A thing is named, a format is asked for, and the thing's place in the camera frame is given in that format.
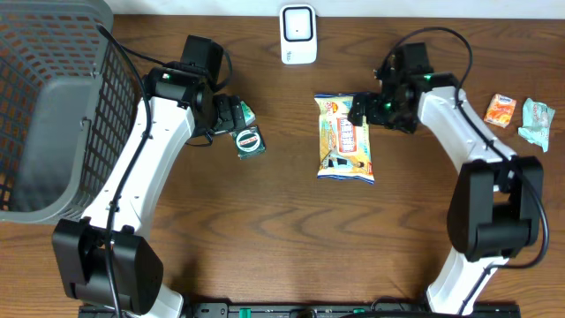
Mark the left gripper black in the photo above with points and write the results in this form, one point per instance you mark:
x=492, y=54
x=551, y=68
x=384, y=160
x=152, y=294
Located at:
x=236, y=115

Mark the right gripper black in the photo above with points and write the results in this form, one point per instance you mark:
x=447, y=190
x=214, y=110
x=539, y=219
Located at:
x=371, y=110

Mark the green white packet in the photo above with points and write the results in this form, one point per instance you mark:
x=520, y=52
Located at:
x=249, y=115

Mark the dark green round-label packet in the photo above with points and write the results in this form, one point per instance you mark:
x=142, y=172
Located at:
x=248, y=142

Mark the large yellow snack bag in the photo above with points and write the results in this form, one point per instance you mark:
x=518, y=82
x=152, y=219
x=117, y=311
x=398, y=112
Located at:
x=345, y=152

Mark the orange small packet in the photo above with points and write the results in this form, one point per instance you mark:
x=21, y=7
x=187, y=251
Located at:
x=500, y=110

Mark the light blue small packet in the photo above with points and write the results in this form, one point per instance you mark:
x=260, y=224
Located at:
x=537, y=120

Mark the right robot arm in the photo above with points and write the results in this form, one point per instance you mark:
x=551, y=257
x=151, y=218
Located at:
x=496, y=208

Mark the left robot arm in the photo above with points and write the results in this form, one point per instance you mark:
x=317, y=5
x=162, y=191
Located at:
x=104, y=258

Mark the white barcode scanner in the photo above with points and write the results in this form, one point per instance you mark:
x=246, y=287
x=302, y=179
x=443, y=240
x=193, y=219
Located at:
x=298, y=34

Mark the grey plastic mesh basket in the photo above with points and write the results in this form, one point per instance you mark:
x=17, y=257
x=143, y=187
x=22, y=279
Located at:
x=68, y=104

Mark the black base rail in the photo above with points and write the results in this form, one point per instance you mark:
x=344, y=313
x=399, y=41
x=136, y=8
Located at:
x=387, y=308

